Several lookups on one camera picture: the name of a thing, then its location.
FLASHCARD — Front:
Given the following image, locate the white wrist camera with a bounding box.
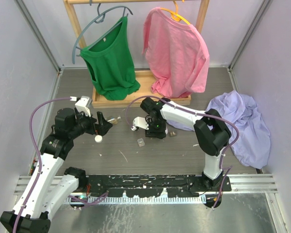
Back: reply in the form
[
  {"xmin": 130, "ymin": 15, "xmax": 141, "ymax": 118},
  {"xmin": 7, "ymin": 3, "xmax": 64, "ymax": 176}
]
[
  {"xmin": 75, "ymin": 96, "xmax": 92, "ymax": 117},
  {"xmin": 131, "ymin": 116, "xmax": 149, "ymax": 131}
]

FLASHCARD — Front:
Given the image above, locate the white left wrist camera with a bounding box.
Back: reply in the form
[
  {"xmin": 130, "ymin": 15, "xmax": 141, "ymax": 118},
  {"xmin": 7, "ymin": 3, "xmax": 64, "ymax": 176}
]
[{"xmin": 75, "ymin": 96, "xmax": 92, "ymax": 117}]

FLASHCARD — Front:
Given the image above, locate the green t-shirt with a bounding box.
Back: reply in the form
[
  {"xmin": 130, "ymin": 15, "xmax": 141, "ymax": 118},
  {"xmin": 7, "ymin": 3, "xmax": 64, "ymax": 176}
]
[{"xmin": 80, "ymin": 17, "xmax": 141, "ymax": 100}]

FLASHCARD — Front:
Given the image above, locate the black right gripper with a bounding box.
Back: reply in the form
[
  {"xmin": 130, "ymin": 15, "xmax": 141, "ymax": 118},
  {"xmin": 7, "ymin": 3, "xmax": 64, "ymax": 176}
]
[{"xmin": 145, "ymin": 118, "xmax": 166, "ymax": 139}]

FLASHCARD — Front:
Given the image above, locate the clear bottle of yellow capsules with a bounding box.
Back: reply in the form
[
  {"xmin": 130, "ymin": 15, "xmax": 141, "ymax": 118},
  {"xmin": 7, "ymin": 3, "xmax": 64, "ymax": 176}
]
[{"xmin": 107, "ymin": 116, "xmax": 122, "ymax": 125}]

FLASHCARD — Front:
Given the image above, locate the brown Thur pill box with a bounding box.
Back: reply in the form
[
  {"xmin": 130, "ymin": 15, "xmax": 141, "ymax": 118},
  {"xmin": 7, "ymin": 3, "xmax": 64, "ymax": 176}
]
[{"xmin": 170, "ymin": 132, "xmax": 177, "ymax": 137}]

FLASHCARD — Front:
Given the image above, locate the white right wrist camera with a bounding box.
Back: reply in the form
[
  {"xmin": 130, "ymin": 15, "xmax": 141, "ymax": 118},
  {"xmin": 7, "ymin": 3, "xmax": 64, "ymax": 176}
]
[{"xmin": 131, "ymin": 116, "xmax": 149, "ymax": 131}]

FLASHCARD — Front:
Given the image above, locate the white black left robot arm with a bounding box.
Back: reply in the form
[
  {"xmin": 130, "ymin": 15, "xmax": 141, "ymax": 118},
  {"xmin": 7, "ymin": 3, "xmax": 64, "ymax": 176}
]
[{"xmin": 0, "ymin": 108, "xmax": 113, "ymax": 233}]

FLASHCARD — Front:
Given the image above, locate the white slotted cable duct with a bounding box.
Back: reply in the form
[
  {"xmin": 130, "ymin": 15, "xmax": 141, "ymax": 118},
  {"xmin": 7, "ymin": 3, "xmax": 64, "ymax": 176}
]
[{"xmin": 63, "ymin": 194, "xmax": 207, "ymax": 205}]

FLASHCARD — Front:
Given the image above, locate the aluminium frame rail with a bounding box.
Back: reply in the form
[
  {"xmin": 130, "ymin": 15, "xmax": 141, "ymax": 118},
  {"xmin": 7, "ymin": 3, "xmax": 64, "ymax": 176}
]
[{"xmin": 14, "ymin": 174, "xmax": 278, "ymax": 195}]

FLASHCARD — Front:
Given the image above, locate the wooden clothes rack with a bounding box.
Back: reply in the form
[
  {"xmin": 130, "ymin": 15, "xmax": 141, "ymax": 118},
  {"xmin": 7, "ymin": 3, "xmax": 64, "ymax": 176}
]
[{"xmin": 63, "ymin": 0, "xmax": 210, "ymax": 109}]

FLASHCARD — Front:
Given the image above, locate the pink t-shirt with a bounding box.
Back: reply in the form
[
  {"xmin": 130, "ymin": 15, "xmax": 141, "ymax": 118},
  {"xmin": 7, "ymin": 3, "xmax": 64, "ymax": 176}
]
[{"xmin": 143, "ymin": 7, "xmax": 210, "ymax": 98}]

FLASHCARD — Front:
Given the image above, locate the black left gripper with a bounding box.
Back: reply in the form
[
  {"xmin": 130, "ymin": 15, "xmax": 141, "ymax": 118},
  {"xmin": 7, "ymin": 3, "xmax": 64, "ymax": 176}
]
[{"xmin": 68, "ymin": 108, "xmax": 112, "ymax": 139}]

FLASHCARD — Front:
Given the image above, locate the white pill bottle cap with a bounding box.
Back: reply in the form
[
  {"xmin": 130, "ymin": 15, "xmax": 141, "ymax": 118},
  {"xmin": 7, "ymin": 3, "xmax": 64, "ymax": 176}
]
[{"xmin": 95, "ymin": 135, "xmax": 103, "ymax": 143}]

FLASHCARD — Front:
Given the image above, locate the yellow clothes hanger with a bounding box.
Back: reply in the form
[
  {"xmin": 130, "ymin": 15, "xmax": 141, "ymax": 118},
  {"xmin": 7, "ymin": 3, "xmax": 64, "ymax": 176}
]
[{"xmin": 160, "ymin": 0, "xmax": 191, "ymax": 25}]

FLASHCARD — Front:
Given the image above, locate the grey-blue clothes hanger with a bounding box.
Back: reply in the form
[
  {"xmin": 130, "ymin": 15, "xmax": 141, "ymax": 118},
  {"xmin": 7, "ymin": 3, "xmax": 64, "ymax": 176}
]
[{"xmin": 64, "ymin": 0, "xmax": 136, "ymax": 65}]

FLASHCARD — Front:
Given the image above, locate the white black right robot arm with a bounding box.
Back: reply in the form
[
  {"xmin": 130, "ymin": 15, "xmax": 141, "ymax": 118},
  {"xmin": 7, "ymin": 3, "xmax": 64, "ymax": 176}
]
[{"xmin": 131, "ymin": 97, "xmax": 231, "ymax": 191}]

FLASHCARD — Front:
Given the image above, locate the lavender crumpled cloth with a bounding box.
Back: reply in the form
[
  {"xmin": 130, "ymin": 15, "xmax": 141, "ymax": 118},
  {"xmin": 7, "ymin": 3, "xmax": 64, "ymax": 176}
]
[{"xmin": 166, "ymin": 90, "xmax": 272, "ymax": 170}]

